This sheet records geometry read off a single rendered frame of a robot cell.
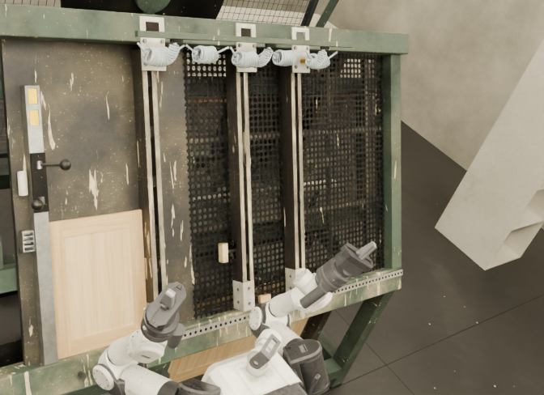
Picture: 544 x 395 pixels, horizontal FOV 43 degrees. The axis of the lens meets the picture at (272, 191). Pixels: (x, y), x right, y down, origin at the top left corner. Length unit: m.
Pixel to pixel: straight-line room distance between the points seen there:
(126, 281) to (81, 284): 0.18
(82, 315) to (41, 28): 1.00
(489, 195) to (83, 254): 4.01
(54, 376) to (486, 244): 4.18
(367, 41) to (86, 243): 1.63
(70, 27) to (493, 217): 4.23
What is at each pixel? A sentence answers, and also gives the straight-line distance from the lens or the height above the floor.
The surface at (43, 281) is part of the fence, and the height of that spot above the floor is 1.15.
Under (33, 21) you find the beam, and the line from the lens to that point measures 2.37.
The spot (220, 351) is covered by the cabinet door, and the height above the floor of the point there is 0.39.
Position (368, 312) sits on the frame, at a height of 0.60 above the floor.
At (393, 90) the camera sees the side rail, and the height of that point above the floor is 1.69.
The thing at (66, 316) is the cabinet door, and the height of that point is 1.01.
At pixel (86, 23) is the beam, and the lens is 2.44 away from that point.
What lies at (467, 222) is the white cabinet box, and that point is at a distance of 6.03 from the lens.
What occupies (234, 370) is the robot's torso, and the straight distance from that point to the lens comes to 2.00.
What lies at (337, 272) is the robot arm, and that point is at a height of 1.64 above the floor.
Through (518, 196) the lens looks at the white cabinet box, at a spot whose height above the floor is 0.71.
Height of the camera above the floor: 2.81
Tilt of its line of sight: 30 degrees down
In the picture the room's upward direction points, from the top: 22 degrees clockwise
